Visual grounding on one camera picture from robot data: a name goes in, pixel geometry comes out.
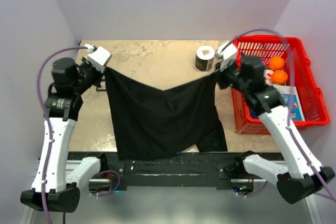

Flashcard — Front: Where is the toilet paper roll dark wrapper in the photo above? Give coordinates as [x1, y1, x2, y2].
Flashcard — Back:
[195, 46, 215, 71]

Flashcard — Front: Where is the red plastic basket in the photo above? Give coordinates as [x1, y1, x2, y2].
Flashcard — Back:
[231, 35, 330, 135]

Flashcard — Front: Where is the pink snack packet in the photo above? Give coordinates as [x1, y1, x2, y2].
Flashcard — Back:
[262, 59, 274, 86]

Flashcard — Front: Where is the lower orange fruit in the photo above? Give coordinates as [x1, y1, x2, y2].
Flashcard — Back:
[270, 70, 288, 85]

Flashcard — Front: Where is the aluminium rail frame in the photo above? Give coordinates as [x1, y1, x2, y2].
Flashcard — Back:
[19, 155, 322, 224]

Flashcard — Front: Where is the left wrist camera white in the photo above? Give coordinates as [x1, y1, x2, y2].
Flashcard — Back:
[84, 44, 112, 73]

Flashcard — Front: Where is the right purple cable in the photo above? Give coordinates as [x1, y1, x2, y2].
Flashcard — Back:
[223, 28, 336, 204]

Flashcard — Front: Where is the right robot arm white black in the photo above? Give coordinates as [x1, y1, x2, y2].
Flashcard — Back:
[216, 56, 335, 204]

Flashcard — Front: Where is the upper orange fruit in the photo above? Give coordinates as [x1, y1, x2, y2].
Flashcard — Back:
[268, 56, 285, 71]

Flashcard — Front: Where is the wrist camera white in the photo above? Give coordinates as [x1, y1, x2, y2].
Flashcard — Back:
[84, 44, 112, 73]
[215, 42, 238, 71]

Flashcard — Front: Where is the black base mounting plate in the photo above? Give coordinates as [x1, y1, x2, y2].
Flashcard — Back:
[68, 151, 265, 191]

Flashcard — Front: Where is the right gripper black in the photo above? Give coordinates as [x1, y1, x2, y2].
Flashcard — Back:
[210, 57, 249, 94]

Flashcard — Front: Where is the orange fruit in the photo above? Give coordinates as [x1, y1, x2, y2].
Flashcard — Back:
[268, 56, 285, 71]
[270, 70, 288, 85]

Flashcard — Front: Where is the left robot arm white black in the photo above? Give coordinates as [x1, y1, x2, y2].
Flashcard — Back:
[20, 56, 111, 213]

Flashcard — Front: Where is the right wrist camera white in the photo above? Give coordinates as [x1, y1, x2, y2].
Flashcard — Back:
[215, 42, 238, 71]

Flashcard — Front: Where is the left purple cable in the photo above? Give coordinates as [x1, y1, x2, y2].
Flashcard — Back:
[35, 46, 92, 224]

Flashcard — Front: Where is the black garment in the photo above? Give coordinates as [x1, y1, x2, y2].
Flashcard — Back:
[104, 68, 228, 161]

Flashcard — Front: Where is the white blue booklet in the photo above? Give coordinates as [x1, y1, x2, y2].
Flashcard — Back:
[274, 84, 305, 121]

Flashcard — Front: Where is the purple cable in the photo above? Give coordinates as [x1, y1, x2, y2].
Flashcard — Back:
[35, 46, 92, 224]
[223, 28, 336, 204]

